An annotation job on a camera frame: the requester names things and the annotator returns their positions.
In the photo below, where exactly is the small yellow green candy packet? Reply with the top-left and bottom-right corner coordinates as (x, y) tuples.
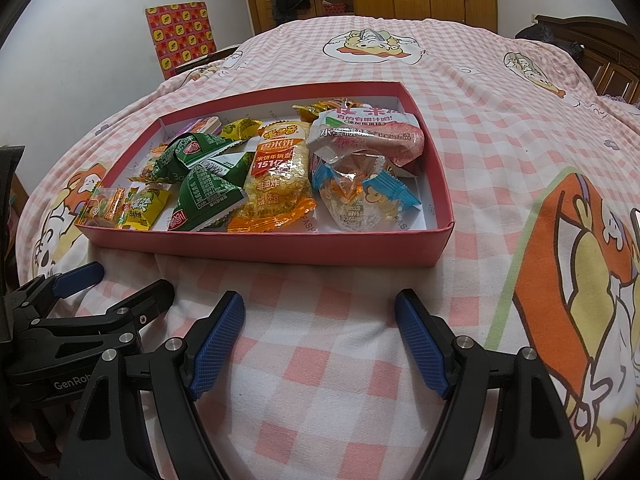
(222, 119), (263, 141)

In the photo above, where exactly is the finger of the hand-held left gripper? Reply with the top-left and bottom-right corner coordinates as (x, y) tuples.
(10, 262), (106, 321)
(45, 280), (176, 333)

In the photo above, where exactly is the red yellow patterned cloth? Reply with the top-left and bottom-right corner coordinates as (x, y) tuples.
(145, 2), (218, 81)

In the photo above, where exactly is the blue clear candy packet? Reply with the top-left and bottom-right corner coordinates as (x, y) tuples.
(310, 155), (423, 233)

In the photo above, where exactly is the dark wooden headboard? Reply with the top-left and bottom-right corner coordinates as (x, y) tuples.
(515, 14), (640, 106)

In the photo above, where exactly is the green snack packet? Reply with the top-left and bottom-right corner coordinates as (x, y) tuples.
(152, 135), (251, 171)
(167, 152), (248, 233)

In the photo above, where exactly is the orange rice cracker packet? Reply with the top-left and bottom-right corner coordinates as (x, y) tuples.
(227, 119), (318, 233)

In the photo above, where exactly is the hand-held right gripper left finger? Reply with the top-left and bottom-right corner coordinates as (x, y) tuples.
(57, 290), (246, 480)

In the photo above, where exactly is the red cardboard box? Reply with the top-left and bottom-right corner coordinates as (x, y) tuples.
(75, 81), (456, 267)

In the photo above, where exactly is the small orange snack packet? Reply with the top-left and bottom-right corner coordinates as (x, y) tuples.
(312, 98), (353, 118)

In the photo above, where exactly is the clear gummy burger packet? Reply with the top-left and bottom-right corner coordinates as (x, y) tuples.
(75, 186), (128, 228)
(132, 145), (171, 183)

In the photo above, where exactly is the pink jelly packet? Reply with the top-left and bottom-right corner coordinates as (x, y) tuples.
(306, 107), (426, 173)

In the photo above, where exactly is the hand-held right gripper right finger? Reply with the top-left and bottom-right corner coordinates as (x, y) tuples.
(395, 289), (586, 480)

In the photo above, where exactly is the pink checked printed blanket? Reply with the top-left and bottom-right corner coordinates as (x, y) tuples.
(15, 17), (640, 480)

